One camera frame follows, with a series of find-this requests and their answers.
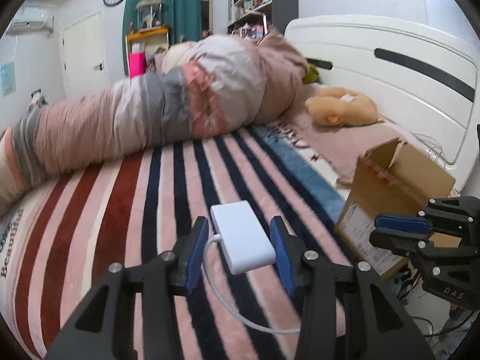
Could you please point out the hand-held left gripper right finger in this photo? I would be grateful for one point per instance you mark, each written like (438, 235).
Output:
(281, 255)

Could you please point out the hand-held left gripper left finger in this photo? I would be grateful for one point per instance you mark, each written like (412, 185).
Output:
(195, 255)

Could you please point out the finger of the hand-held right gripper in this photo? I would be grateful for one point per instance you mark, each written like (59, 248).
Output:
(401, 223)
(393, 240)

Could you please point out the cardboard box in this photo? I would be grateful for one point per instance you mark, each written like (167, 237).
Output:
(390, 195)

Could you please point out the striped plush blanket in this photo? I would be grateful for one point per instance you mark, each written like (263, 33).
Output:
(112, 213)

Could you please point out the pink ribbed bed cover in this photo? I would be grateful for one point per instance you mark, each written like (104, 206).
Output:
(337, 146)

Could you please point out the brown plush toy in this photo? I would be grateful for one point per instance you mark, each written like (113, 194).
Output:
(341, 108)

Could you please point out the rolled striped comforter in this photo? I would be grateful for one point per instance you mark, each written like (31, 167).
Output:
(131, 112)

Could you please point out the white bed headboard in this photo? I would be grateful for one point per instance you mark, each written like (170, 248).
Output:
(375, 63)

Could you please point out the green plush toy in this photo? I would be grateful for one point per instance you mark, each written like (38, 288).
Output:
(311, 75)

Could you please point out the pink bag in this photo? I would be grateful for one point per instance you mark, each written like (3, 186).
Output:
(136, 65)

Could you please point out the cream plush pillow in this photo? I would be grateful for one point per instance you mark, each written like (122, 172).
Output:
(176, 56)

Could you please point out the black and white object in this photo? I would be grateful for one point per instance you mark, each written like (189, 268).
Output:
(37, 100)

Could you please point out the yellow shelf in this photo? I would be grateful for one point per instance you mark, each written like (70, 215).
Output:
(146, 36)

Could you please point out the white door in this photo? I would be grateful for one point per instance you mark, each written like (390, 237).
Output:
(82, 52)

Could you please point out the glass display case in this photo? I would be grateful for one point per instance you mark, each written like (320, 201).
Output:
(150, 17)

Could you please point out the window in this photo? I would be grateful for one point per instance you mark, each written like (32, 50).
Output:
(206, 3)

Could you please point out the teal curtain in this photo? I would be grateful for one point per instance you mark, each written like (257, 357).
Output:
(180, 3)

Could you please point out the dark grey cabinet panel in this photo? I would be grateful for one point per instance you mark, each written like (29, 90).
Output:
(284, 0)

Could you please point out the white air conditioner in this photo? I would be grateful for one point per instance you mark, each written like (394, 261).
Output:
(30, 20)

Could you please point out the light blue wall poster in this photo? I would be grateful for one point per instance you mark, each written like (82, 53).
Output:
(7, 78)

